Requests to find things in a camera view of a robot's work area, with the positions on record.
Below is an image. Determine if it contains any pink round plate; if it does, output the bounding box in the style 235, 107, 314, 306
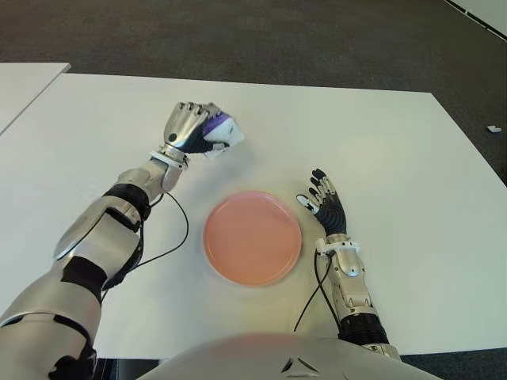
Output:
202, 190, 303, 287

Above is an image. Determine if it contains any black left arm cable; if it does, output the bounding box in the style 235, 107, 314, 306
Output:
101, 192, 189, 294

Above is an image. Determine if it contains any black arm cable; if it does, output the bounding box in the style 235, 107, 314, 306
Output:
293, 247, 344, 332
101, 192, 189, 294

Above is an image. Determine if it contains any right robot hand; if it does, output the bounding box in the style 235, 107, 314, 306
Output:
295, 168, 349, 238

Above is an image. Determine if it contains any purple tissue paper pack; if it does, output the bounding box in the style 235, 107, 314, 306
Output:
200, 104, 246, 162

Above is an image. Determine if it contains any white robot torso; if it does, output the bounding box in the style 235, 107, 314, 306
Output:
136, 332, 436, 380

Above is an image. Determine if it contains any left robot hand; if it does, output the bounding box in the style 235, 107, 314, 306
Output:
164, 101, 231, 155

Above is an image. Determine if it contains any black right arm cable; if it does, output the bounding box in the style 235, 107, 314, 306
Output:
293, 247, 344, 332

